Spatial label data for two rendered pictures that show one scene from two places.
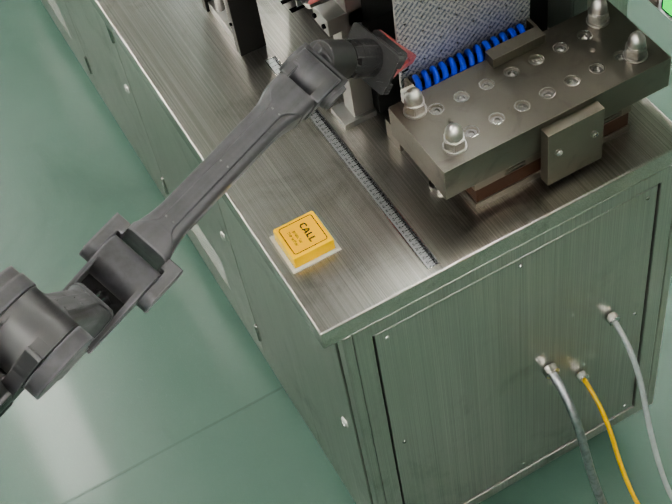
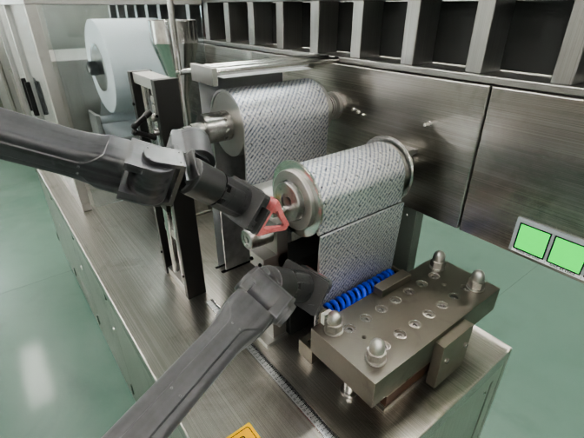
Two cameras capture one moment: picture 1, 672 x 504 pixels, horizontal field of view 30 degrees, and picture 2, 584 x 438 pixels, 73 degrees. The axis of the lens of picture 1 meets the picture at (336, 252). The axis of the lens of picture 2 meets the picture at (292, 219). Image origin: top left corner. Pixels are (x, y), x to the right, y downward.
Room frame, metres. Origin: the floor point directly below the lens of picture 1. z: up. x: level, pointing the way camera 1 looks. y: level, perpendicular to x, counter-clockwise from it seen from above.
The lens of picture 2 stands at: (0.81, 0.09, 1.57)
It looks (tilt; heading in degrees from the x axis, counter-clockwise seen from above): 29 degrees down; 342
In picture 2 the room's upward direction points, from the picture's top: straight up
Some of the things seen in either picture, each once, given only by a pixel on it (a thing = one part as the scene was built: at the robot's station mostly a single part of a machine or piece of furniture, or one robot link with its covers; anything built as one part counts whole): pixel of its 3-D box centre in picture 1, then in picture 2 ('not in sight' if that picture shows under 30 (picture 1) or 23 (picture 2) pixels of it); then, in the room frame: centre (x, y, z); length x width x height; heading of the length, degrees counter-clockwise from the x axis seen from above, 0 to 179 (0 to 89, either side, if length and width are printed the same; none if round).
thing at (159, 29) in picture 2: not in sight; (173, 30); (2.14, 0.02, 1.50); 0.14 x 0.14 x 0.06
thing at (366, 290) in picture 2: (471, 58); (362, 291); (1.39, -0.27, 1.03); 0.21 x 0.04 x 0.03; 110
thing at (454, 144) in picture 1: (453, 135); (376, 349); (1.22, -0.20, 1.05); 0.04 x 0.04 x 0.04
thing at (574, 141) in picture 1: (573, 144); (450, 354); (1.23, -0.38, 0.96); 0.10 x 0.03 x 0.11; 110
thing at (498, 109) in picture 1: (529, 96); (409, 317); (1.31, -0.34, 1.00); 0.40 x 0.16 x 0.06; 110
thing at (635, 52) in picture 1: (636, 44); (477, 278); (1.33, -0.50, 1.05); 0.04 x 0.04 x 0.04
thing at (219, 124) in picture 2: not in sight; (215, 127); (1.66, -0.02, 1.33); 0.06 x 0.06 x 0.06; 20
